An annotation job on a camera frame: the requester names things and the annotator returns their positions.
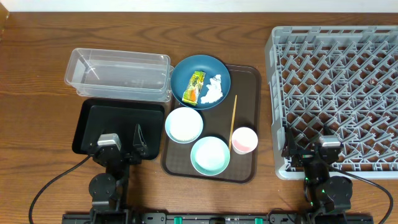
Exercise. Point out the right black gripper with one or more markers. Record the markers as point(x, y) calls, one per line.
point(290, 150)

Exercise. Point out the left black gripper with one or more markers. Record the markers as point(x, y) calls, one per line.
point(139, 150)

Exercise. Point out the pink white cup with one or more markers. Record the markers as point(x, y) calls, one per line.
point(244, 140)

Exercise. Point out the light blue bowl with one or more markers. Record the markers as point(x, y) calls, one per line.
point(184, 125)

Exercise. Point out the mint green bowl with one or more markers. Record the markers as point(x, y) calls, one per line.
point(210, 156)

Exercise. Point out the green orange snack wrapper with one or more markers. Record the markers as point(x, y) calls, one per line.
point(192, 92)

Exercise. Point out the white tissue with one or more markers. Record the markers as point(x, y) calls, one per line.
point(214, 92)

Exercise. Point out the dark blue plate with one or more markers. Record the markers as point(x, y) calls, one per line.
point(211, 67)

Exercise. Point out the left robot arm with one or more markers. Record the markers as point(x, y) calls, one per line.
point(109, 189)

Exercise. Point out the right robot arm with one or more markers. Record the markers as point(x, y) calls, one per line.
point(329, 196)

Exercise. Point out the grey dishwasher rack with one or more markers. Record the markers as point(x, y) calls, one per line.
point(343, 77)

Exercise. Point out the black plastic tray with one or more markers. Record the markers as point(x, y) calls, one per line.
point(105, 116)

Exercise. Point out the wooden chopstick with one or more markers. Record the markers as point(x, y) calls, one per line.
point(232, 123)

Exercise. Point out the clear plastic bin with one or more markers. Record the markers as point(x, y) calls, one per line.
point(120, 75)

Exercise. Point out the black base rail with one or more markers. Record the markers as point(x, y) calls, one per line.
point(161, 218)

